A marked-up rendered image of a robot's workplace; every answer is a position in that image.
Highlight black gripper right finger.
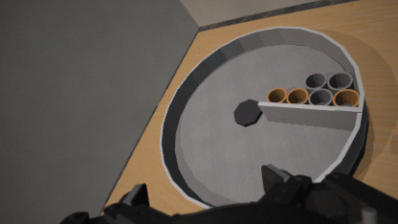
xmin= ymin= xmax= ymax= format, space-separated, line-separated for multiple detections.
xmin=250 ymin=165 xmax=398 ymax=224

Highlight grey round turntable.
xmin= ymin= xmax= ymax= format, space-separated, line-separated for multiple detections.
xmin=160 ymin=26 xmax=368 ymax=209

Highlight grey metal sleeve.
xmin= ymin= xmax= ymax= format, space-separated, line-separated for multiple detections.
xmin=304 ymin=72 xmax=329 ymax=94
xmin=327 ymin=72 xmax=354 ymax=97
xmin=308 ymin=88 xmax=334 ymax=106

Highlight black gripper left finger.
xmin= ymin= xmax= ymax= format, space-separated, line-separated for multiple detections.
xmin=59 ymin=183 xmax=183 ymax=224

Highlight bronze bushing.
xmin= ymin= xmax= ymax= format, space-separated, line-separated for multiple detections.
xmin=286 ymin=88 xmax=309 ymax=104
xmin=267 ymin=88 xmax=288 ymax=103
xmin=333 ymin=89 xmax=360 ymax=107

